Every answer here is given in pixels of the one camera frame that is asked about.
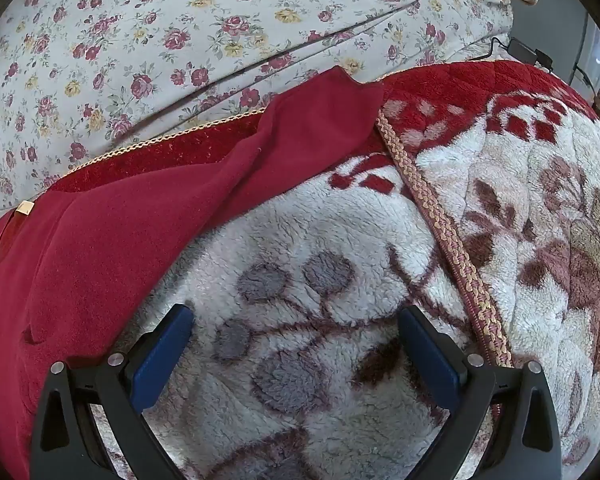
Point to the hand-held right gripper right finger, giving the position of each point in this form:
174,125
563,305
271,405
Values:
430,360

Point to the floral bed sheet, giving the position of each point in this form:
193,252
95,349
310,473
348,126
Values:
180,35

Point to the black power adapter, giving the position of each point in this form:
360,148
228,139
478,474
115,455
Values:
527,51

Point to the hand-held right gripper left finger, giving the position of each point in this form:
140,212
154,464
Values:
162,355

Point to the dark red garment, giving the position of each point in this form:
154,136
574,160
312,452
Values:
105,240

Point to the red and white fleece blanket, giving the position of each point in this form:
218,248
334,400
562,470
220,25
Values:
330,240

